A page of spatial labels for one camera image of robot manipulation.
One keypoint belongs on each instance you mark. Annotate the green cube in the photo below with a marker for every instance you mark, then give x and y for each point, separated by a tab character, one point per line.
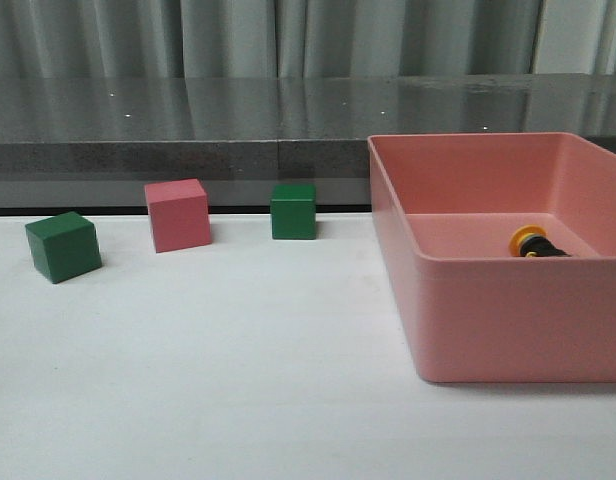
293	212
63	246

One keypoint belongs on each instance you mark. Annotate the green cube middle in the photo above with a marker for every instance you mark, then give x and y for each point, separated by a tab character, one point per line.
293	212

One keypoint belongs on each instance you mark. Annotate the yellow push button switch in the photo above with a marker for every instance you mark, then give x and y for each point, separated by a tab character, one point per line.
531	241

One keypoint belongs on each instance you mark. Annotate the pink cube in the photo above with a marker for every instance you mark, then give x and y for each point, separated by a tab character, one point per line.
179	214

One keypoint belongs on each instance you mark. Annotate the grey curtain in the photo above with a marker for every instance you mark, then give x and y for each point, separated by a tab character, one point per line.
293	39

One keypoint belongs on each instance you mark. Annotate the pink plastic bin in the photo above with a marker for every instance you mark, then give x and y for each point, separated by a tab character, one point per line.
445	207

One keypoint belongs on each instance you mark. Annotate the green cube far left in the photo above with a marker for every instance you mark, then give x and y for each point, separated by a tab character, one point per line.
63	246

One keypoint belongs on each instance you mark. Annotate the grey stone ledge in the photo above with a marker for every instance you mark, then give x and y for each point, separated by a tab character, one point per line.
92	144

